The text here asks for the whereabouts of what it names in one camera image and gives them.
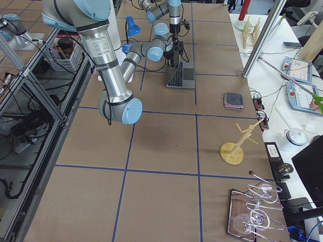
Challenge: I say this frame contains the clear wine glass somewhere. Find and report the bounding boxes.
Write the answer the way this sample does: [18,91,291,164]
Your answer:
[233,209,270,234]
[247,184,283,204]

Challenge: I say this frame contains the robot teach pendant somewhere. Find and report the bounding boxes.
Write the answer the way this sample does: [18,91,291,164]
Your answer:
[286,81,315,113]
[282,57,312,84]

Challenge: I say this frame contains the white camera pillar base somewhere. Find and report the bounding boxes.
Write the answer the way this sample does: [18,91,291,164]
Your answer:
[87,1,129,89]

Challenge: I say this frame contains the glass holder tray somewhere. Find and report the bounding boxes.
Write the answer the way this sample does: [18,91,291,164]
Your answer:
[227,189,285,241]

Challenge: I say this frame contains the aluminium frame post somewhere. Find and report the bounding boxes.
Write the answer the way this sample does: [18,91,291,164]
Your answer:
[242,0,286,78]

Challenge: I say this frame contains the white plastic basket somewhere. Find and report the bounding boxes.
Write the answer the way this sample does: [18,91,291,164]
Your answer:
[44,34,83,72]

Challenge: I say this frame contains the orange electronics board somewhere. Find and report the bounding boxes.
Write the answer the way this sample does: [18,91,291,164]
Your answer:
[252,97,264,110]

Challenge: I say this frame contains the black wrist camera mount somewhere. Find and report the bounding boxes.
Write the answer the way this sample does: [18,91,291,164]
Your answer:
[179,19,190,32]

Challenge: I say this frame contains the grey pink folded cloth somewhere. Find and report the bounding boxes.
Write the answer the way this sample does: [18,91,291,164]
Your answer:
[224,92,244,109]

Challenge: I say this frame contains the blue desk lamp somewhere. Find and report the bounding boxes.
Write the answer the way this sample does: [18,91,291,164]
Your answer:
[122,16,142,54]

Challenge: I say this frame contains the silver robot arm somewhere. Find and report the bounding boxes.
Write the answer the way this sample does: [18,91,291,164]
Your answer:
[138,0,182,35]
[42,1,181,125]

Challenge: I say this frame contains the wooden mug tree stand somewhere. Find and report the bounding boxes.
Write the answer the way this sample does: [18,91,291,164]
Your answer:
[220,118,264,165]

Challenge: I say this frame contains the red cylinder on plate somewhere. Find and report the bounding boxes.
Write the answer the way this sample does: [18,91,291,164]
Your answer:
[235,0,251,31]

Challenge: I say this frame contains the silver grey laptop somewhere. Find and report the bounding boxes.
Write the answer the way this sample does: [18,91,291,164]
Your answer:
[166,61,195,89]

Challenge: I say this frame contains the black monitor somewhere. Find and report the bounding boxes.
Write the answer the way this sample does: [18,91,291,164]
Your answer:
[292,136,322,207]

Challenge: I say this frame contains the wooden dish rack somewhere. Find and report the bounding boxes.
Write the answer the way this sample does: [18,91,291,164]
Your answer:
[242,18,260,49]

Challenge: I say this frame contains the black smartphone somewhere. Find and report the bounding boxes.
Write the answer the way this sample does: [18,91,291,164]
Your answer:
[283,41,302,49]

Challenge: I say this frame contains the white enamel pot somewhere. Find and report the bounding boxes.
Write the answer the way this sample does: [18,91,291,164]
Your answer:
[280,128,308,151]

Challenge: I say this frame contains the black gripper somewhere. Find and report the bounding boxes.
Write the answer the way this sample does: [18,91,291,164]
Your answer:
[170,24,180,35]
[164,41,183,67]

